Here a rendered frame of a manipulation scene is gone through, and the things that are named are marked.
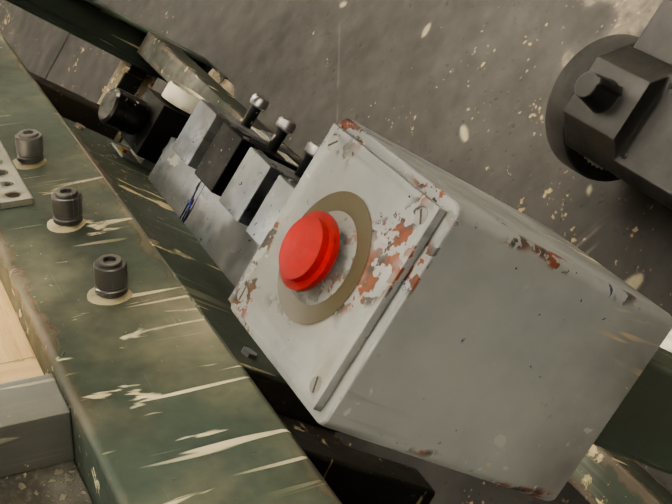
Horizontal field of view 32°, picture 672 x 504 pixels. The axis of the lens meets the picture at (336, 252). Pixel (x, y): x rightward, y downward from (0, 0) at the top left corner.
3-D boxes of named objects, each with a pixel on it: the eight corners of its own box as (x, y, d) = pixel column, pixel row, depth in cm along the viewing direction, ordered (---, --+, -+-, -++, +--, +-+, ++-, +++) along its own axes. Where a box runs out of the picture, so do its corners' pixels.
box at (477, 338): (690, 326, 62) (453, 201, 51) (563, 510, 64) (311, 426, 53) (557, 231, 71) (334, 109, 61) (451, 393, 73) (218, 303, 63)
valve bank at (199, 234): (566, 302, 93) (340, 190, 79) (469, 449, 95) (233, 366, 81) (305, 95, 133) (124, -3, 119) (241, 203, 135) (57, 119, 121)
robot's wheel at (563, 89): (681, 102, 170) (628, 2, 158) (704, 114, 166) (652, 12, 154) (579, 196, 170) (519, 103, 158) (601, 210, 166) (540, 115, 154)
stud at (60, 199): (86, 227, 99) (84, 194, 98) (57, 231, 98) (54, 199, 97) (79, 215, 101) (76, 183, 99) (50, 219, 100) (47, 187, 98)
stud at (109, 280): (132, 298, 89) (130, 263, 87) (99, 304, 88) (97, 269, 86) (122, 284, 91) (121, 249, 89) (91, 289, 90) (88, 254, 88)
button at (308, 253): (373, 244, 55) (340, 229, 54) (329, 315, 56) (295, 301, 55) (336, 210, 59) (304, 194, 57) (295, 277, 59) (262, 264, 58)
